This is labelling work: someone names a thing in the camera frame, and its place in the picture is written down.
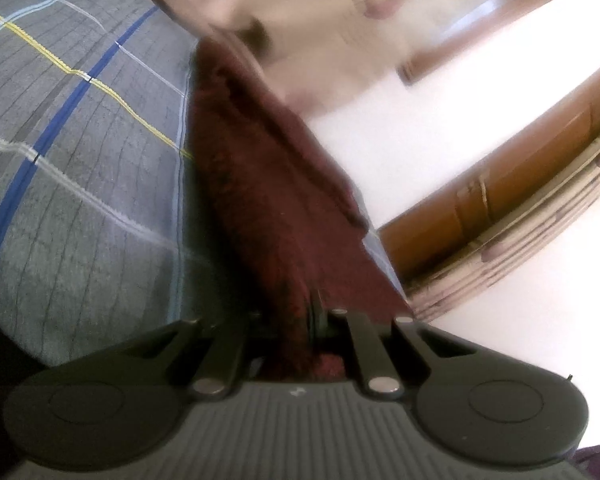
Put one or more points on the blue-grey plaid bed sheet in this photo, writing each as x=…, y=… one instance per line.
x=80, y=160

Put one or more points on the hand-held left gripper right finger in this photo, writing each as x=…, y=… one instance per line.
x=365, y=350

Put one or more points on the beige patterned curtain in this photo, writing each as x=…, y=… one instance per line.
x=305, y=10

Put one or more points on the maroon fuzzy sweater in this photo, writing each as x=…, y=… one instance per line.
x=260, y=185

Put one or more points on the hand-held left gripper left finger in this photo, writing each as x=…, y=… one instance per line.
x=224, y=355

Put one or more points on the wooden window frame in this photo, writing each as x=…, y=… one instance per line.
x=445, y=45

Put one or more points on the brown wooden door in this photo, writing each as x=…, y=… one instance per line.
x=505, y=180

